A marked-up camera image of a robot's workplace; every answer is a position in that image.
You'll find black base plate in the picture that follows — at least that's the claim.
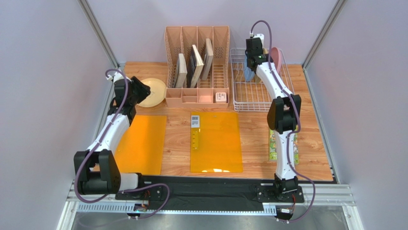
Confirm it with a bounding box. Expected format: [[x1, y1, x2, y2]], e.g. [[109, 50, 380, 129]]
[[110, 174, 337, 212]]

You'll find white wire dish rack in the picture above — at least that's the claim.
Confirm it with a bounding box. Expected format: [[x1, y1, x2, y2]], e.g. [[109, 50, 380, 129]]
[[229, 48, 295, 112]]

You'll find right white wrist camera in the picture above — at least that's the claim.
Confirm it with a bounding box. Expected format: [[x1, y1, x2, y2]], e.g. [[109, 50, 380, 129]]
[[250, 33, 264, 41]]

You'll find middle book black cover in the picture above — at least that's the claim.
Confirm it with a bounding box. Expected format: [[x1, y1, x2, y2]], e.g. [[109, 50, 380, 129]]
[[187, 45, 204, 88]]

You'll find orange plastic sheet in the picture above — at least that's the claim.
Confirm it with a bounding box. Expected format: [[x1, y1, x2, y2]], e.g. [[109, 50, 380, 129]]
[[190, 112, 243, 173], [114, 115, 167, 175]]

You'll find green treehouse book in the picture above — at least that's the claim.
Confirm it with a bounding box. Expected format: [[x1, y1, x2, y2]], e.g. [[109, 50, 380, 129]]
[[269, 130, 299, 165]]

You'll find yellow bear plate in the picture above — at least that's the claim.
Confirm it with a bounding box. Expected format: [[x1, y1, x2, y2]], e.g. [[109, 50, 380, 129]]
[[138, 78, 167, 108]]

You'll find left orange plastic sheet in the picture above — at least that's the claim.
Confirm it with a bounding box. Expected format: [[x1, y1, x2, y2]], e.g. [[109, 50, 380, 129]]
[[114, 115, 167, 175]]

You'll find right book grey cover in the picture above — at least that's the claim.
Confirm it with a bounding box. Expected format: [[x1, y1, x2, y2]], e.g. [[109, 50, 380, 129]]
[[201, 38, 214, 81]]

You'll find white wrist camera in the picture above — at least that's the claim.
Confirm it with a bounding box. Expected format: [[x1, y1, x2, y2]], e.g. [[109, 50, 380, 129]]
[[250, 33, 264, 41], [105, 70, 131, 83]]

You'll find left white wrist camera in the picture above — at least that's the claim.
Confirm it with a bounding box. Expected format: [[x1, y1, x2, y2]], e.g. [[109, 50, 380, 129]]
[[105, 70, 131, 83]]

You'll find white power adapter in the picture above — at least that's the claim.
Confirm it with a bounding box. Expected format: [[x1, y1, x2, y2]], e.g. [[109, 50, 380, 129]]
[[215, 92, 227, 104]]

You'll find blue plate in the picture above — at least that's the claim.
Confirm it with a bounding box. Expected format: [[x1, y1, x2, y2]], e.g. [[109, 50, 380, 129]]
[[244, 55, 255, 82]]

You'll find left book blue cover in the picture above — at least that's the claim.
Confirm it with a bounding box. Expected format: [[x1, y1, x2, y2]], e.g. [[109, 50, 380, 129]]
[[173, 53, 187, 88]]

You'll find centre orange plastic sheet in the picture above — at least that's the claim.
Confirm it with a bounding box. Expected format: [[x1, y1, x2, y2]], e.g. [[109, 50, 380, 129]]
[[190, 112, 243, 173]]

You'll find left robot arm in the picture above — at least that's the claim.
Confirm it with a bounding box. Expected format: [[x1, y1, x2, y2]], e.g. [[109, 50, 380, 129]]
[[74, 76, 150, 195]]

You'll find pink plate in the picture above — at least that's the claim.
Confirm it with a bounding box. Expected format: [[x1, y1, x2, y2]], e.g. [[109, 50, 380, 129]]
[[270, 47, 283, 75]]

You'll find pink plastic file organizer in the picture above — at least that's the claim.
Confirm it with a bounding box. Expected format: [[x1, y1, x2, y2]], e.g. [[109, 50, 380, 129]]
[[164, 26, 230, 108]]

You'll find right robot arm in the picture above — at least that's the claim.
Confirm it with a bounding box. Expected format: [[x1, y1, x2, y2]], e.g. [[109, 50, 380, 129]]
[[245, 34, 301, 201]]

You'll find aluminium rail frame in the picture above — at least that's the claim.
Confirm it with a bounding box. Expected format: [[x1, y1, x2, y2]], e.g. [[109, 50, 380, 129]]
[[57, 176, 363, 230]]

